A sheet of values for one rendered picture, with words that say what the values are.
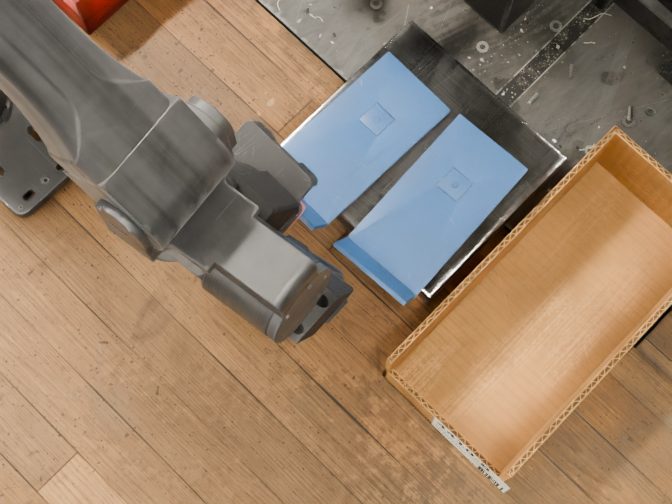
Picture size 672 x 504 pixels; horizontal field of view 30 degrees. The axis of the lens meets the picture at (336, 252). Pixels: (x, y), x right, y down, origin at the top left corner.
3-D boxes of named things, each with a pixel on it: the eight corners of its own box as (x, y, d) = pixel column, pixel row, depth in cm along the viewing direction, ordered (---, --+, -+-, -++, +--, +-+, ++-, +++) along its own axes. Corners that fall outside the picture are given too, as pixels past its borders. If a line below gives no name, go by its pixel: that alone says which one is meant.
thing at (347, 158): (249, 178, 98) (247, 166, 95) (388, 52, 101) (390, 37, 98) (311, 240, 97) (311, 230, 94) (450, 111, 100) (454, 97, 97)
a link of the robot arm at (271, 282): (350, 261, 81) (345, 198, 70) (268, 365, 79) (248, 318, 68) (212, 161, 83) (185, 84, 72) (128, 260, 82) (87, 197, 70)
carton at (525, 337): (380, 376, 97) (386, 359, 89) (592, 159, 102) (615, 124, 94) (502, 494, 95) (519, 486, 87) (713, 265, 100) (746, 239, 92)
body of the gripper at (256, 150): (323, 180, 87) (284, 187, 80) (234, 283, 90) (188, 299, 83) (259, 116, 88) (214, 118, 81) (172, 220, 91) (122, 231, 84)
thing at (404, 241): (331, 254, 97) (332, 244, 94) (459, 115, 100) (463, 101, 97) (400, 313, 95) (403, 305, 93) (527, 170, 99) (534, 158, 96)
